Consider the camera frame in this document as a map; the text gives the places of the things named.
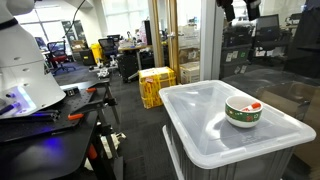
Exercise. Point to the red marker pen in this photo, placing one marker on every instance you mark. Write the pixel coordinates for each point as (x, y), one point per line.
(251, 107)

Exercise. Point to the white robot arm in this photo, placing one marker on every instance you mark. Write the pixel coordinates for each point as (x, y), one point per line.
(25, 87)

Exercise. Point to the white green ceramic cup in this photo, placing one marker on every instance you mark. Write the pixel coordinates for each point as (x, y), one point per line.
(242, 119)

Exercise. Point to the red office chair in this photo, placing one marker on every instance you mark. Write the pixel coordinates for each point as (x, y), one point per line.
(57, 55)

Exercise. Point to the black optical breadboard table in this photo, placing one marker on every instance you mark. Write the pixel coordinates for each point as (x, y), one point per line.
(60, 154)

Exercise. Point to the yellow strapped box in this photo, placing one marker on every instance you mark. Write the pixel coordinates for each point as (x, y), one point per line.
(151, 81)

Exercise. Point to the orange handled clamp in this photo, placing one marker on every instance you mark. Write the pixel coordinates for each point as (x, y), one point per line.
(96, 105)

